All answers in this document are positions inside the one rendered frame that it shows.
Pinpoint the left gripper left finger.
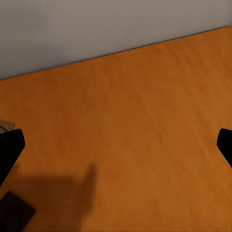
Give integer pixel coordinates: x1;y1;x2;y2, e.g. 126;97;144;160
0;129;25;187

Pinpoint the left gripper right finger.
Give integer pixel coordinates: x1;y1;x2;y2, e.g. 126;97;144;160
217;128;232;167

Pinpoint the mousetrap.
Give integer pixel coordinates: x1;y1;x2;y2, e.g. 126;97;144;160
0;190;37;232
0;120;15;134

